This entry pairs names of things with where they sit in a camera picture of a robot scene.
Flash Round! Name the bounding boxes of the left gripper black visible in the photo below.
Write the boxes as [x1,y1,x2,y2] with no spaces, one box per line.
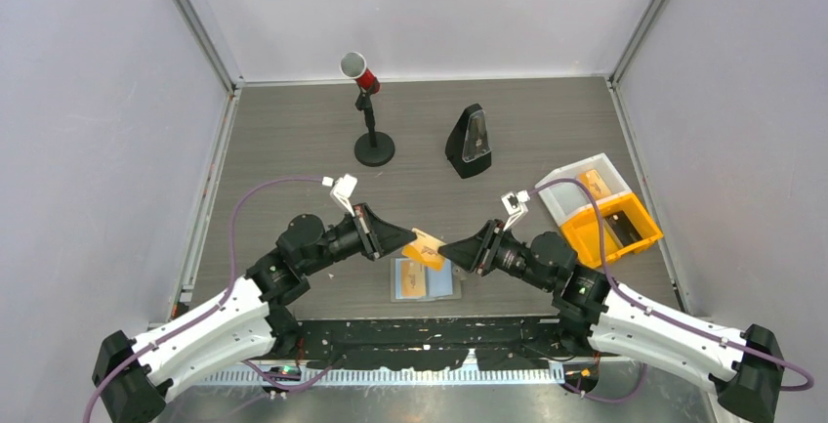
[302,202,416,275]

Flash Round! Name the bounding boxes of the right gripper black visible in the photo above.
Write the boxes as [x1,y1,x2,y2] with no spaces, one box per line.
[437,220,555,292]

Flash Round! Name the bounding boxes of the orange credit card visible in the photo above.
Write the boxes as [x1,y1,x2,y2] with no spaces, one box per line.
[401,228,446,272]

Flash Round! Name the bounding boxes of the grey card holder wallet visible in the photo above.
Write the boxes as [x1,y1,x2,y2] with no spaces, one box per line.
[390,258,462,303]

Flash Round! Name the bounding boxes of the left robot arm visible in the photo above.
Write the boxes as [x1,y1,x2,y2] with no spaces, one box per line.
[92,203,417,422]

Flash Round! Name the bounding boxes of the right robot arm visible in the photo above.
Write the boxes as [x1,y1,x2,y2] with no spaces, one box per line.
[438,220,783,422]

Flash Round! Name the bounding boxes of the gold credit card left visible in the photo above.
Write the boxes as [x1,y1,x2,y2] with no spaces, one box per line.
[395,259,428,300]

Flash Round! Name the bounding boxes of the orange card in white bin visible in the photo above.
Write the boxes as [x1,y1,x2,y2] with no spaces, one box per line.
[577,169,613,200]

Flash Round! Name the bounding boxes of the black card in yellow bin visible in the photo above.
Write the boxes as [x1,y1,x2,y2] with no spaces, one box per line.
[602,211,642,249]

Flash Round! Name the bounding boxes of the red microphone on stand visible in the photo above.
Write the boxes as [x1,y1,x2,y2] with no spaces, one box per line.
[340,52,395,167]

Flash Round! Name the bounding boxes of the black metronome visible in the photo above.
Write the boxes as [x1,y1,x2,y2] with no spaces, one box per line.
[444,104,492,179]

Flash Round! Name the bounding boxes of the white plastic bin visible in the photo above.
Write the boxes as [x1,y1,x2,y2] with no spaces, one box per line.
[534,152,632,224]

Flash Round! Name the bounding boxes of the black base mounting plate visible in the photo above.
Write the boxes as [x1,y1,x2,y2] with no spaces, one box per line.
[265,317,600,392]

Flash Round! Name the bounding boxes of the yellow plastic bin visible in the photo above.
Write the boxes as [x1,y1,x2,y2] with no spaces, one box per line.
[560,193,663,269]

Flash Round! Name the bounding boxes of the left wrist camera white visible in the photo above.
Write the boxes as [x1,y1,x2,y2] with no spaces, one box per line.
[321,174,358,217]

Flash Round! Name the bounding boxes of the aluminium rail frame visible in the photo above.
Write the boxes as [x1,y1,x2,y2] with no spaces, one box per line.
[136,316,725,389]

